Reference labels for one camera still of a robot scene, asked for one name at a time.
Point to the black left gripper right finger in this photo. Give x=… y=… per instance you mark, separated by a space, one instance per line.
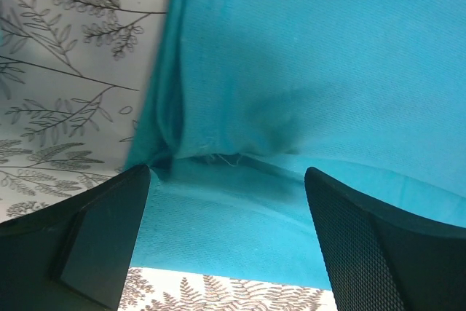
x=379 y=257

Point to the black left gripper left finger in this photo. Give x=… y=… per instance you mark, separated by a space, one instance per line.
x=75 y=254

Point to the teal blue t shirt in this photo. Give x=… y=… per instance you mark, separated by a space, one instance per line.
x=389 y=121

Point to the floral patterned table mat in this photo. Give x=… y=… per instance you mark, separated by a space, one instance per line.
x=74 y=73

